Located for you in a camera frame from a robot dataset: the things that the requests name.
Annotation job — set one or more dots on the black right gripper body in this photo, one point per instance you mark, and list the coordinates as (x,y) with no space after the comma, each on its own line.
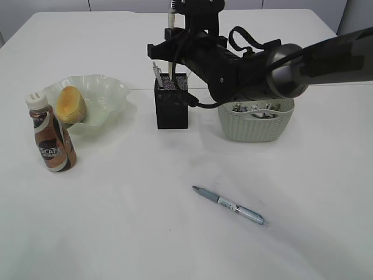
(205,55)

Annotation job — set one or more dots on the beige grip pen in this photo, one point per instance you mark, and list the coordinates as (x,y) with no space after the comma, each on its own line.
(171,22)

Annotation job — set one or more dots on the white grey pen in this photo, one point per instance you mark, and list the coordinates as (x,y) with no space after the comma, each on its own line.
(157,73)

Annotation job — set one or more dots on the small paper ball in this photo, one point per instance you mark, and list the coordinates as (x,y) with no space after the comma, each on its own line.
(239,108)

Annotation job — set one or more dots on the large paper ball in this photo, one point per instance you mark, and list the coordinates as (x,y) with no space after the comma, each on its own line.
(264,113)

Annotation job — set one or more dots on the yellow bread loaf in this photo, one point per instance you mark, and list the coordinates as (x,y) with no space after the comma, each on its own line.
(70,107)

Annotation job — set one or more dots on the brown coffee bottle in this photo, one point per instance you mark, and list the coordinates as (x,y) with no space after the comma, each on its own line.
(52,139)

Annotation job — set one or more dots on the light blue pen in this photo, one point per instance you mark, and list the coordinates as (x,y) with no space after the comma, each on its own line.
(238,209)

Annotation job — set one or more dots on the clear plastic ruler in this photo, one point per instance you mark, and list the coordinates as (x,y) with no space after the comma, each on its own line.
(188,73)

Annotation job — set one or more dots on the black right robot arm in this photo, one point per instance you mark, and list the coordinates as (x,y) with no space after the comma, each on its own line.
(266,71)

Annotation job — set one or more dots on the black mesh pen holder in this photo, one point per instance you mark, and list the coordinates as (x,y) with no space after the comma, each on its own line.
(171,110)

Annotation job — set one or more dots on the green plastic basket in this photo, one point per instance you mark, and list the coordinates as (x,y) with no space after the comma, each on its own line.
(244,127)

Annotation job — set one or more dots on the translucent green wavy bowl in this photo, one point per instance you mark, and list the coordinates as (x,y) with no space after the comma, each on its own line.
(105,98)

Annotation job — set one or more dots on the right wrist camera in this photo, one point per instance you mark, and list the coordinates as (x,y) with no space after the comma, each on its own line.
(200,15)

